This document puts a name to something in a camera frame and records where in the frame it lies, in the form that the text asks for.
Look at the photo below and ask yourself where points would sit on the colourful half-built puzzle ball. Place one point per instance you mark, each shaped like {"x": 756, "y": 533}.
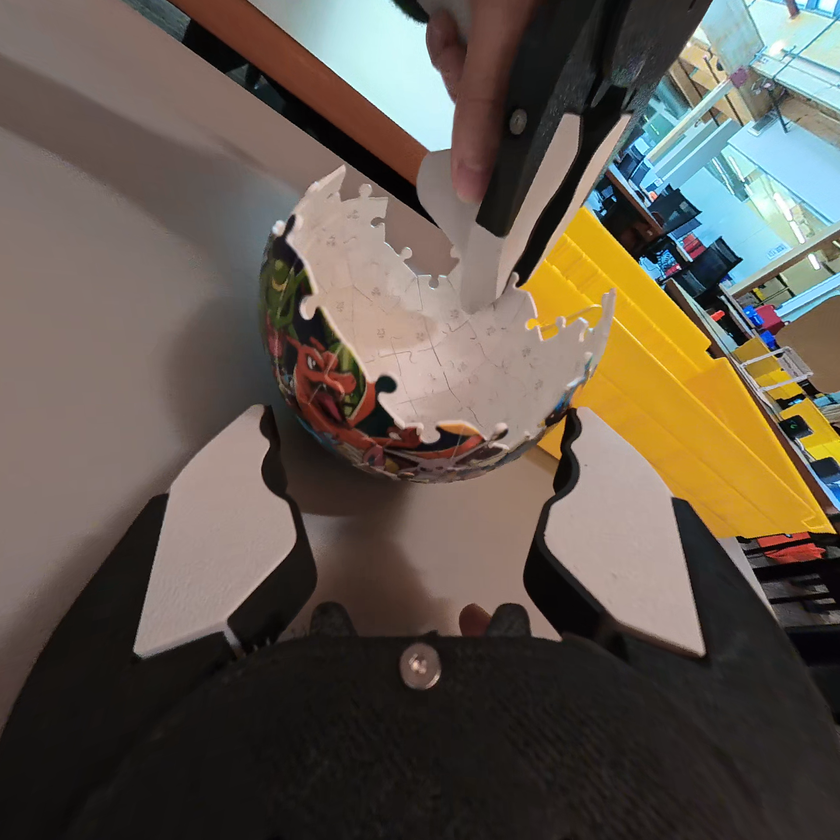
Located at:
{"x": 426, "y": 341}

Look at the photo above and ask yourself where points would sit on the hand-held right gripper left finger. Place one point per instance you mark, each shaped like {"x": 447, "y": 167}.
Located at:
{"x": 216, "y": 538}

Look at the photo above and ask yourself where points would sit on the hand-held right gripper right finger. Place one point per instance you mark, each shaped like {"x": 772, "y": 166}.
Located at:
{"x": 623, "y": 544}

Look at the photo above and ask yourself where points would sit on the wooden-edged table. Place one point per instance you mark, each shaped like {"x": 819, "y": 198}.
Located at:
{"x": 308, "y": 88}

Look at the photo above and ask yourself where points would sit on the distant yellow bins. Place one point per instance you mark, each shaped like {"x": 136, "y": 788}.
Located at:
{"x": 754, "y": 358}

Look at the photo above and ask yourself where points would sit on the person's left hand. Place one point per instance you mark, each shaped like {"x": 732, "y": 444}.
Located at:
{"x": 482, "y": 118}

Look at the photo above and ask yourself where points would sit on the yellow plastic bin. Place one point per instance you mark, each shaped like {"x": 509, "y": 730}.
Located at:
{"x": 656, "y": 394}

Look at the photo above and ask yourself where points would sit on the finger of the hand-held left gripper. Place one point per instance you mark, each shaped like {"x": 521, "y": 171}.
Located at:
{"x": 489, "y": 275}
{"x": 600, "y": 154}

